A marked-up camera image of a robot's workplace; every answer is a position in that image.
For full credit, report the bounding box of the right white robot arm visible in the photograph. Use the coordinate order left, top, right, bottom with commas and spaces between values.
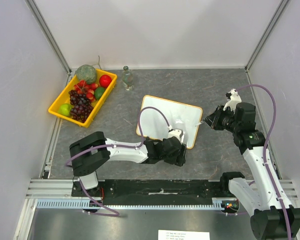
204, 102, 300, 240

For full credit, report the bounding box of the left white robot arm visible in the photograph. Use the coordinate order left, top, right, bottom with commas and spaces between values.
65, 129, 187, 197

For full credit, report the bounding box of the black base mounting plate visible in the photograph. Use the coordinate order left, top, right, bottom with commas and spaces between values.
87, 179, 234, 200

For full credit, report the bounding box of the white paper label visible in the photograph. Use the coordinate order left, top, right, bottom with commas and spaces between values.
158, 229, 210, 240

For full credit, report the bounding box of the clear glass bottle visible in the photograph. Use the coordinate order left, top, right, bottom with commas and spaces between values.
121, 65, 133, 91

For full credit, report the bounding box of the dark green lime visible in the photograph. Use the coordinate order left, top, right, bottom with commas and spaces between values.
94, 86, 106, 100

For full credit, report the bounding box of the red apple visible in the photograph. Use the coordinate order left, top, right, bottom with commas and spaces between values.
99, 74, 112, 89

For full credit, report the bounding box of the purple grape bunch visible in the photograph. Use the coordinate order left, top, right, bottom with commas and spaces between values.
68, 90, 93, 123

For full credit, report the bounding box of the red strawberry cluster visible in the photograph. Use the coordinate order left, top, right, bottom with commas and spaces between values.
73, 80, 98, 102

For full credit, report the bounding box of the light green apple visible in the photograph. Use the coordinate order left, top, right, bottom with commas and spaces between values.
58, 103, 73, 117

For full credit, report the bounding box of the green melon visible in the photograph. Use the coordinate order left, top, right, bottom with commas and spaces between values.
75, 64, 98, 84

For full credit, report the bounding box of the yellow plastic tray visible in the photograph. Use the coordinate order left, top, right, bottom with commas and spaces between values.
48, 69, 118, 128

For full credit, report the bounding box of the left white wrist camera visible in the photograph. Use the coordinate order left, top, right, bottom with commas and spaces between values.
167, 125, 187, 144

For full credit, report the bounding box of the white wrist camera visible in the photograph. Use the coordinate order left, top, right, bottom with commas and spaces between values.
167, 125, 187, 144
223, 88, 242, 112

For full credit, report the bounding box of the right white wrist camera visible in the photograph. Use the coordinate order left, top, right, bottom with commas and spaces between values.
223, 88, 242, 112

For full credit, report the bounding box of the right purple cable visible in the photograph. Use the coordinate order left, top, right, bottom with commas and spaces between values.
226, 84, 295, 240

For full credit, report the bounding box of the grey slotted cable duct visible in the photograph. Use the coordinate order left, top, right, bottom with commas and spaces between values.
36, 199, 233, 211

